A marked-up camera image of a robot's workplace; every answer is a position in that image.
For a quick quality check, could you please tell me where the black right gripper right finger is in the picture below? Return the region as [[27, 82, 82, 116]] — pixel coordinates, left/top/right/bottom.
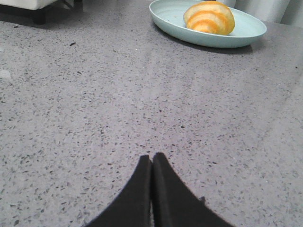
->
[[152, 152, 231, 227]]

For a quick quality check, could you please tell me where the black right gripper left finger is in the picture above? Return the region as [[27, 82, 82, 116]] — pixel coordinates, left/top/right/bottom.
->
[[88, 155, 152, 227]]

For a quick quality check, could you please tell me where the golden croissant bread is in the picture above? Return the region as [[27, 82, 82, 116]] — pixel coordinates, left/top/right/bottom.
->
[[183, 0, 235, 35]]

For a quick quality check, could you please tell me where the white toaster oven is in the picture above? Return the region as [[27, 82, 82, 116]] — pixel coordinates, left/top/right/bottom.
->
[[0, 0, 83, 25]]

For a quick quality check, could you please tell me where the light green plate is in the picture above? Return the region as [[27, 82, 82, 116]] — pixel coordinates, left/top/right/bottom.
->
[[149, 0, 267, 48]]

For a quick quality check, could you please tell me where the grey curtain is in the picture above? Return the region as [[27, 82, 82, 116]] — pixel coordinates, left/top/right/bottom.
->
[[221, 0, 303, 27]]

